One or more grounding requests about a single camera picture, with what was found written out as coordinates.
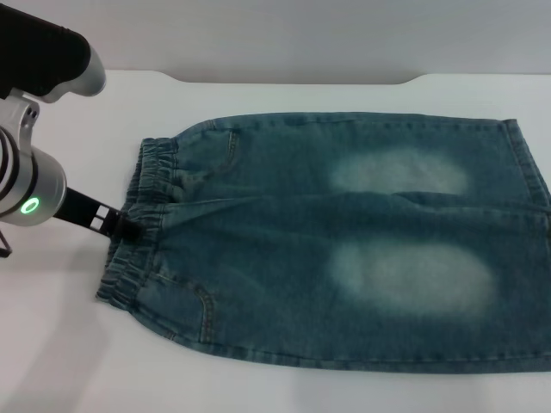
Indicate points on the blue denim shorts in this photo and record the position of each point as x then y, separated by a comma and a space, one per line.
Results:
301, 241

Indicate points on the left wrist camera housing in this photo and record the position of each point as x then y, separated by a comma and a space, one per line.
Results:
47, 56

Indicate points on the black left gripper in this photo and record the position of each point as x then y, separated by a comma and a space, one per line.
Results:
86, 213

